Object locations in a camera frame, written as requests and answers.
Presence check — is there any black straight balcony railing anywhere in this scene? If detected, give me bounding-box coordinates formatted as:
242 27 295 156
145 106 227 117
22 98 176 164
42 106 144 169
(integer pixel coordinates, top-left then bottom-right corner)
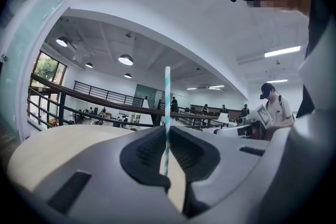
74 80 144 108

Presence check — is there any dark curved balcony railing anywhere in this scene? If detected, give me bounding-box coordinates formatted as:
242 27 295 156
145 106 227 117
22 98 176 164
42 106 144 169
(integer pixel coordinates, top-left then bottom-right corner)
27 72 229 134

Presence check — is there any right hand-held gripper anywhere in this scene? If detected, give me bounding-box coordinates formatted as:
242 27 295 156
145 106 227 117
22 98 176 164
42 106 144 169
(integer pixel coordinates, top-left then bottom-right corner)
237 104 276 140

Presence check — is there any dark framed window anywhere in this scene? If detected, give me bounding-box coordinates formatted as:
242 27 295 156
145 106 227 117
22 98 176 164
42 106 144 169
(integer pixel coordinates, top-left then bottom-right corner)
34 51 67 88

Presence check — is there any person's black clothing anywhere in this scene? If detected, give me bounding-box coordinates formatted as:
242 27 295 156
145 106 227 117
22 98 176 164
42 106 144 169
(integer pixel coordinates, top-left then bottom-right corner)
296 0 333 119

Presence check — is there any teal striped paper straw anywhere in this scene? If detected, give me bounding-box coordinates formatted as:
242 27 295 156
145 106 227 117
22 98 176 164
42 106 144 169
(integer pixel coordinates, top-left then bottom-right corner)
164 66 172 179

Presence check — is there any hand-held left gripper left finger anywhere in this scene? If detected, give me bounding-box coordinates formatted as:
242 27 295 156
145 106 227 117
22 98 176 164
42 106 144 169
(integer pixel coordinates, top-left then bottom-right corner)
34 125 184 224

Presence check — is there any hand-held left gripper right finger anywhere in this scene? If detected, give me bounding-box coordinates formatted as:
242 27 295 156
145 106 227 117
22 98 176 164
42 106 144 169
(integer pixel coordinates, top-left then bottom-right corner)
169 118 332 220

